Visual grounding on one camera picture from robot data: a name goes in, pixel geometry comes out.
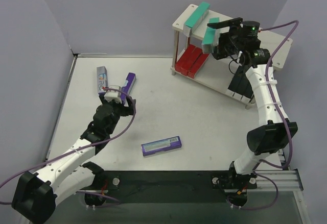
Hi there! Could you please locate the purple toothpaste box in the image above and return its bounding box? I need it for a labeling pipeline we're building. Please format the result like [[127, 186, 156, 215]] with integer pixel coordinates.
[[121, 72, 136, 104], [141, 136, 182, 157]]

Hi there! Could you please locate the white two-tier shelf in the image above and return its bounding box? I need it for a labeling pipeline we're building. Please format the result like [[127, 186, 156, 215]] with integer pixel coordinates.
[[169, 4, 294, 110]]

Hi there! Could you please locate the silver Rio box top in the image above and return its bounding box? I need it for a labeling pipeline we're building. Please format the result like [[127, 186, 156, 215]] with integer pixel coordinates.
[[97, 66, 108, 94]]

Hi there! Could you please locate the silver Rio box bottom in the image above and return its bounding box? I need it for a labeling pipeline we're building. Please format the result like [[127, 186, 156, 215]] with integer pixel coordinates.
[[183, 2, 210, 37]]

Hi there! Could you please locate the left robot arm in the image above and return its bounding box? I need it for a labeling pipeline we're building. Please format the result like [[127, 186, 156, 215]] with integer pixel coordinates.
[[11, 96, 136, 223]]

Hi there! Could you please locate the red toothpaste box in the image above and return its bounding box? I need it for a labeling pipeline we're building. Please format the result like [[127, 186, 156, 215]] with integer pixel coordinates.
[[187, 54, 209, 79], [181, 47, 202, 76], [175, 44, 196, 72]]

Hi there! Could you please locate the silver rio box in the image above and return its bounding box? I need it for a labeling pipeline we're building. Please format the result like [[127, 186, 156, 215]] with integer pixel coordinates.
[[97, 66, 108, 94], [183, 2, 210, 37]]

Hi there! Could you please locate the teal toothpaste box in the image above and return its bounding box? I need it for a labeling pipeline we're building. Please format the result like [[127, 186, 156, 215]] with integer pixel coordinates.
[[201, 27, 220, 54]]

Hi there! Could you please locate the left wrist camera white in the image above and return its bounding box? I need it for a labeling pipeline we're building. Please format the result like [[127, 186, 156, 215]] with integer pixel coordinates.
[[104, 85, 123, 104]]

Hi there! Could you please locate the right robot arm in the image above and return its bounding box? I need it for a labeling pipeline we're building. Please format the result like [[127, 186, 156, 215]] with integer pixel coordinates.
[[207, 17, 298, 187]]

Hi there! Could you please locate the aluminium frame rail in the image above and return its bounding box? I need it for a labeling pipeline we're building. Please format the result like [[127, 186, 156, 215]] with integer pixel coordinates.
[[19, 53, 305, 224]]

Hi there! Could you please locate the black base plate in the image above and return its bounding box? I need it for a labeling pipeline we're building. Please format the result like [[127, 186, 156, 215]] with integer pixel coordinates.
[[84, 170, 257, 204]]

